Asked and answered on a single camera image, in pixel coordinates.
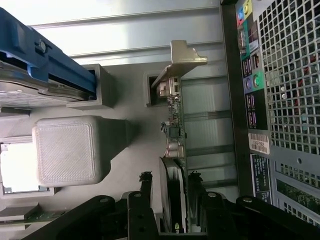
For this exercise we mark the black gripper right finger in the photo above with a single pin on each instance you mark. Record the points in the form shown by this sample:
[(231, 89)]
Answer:
[(217, 217)]

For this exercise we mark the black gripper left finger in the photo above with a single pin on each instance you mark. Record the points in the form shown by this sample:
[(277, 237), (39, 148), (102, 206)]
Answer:
[(140, 220)]

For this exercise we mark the barcode label sticker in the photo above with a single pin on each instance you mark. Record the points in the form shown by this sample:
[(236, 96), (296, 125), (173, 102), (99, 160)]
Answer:
[(259, 143)]

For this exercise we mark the grey printed parts rack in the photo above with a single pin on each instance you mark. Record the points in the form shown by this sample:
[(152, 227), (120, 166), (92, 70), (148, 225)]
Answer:
[(75, 150)]

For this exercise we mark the green RAM stick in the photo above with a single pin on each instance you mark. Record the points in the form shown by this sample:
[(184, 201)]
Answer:
[(37, 217)]

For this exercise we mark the black PC case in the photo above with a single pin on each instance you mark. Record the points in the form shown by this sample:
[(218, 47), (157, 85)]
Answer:
[(287, 112)]

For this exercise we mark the CPU chip with silver lid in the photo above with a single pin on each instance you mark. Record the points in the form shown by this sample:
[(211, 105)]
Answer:
[(17, 167)]

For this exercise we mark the grey slotted card holder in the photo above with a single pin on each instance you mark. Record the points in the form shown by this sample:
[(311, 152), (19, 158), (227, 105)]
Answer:
[(20, 92)]

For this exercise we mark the blue plastic disk caddy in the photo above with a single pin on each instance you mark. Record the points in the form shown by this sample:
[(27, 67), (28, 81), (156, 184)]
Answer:
[(37, 62)]

